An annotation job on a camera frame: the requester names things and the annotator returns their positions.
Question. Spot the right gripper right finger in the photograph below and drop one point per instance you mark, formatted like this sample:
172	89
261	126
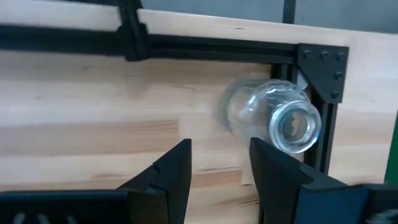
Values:
295	202

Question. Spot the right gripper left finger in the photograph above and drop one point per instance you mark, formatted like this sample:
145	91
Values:
149	205

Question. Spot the clear ribbed glass jar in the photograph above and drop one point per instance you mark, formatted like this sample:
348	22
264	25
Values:
248	105

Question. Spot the green board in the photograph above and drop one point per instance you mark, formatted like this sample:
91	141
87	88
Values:
392	149

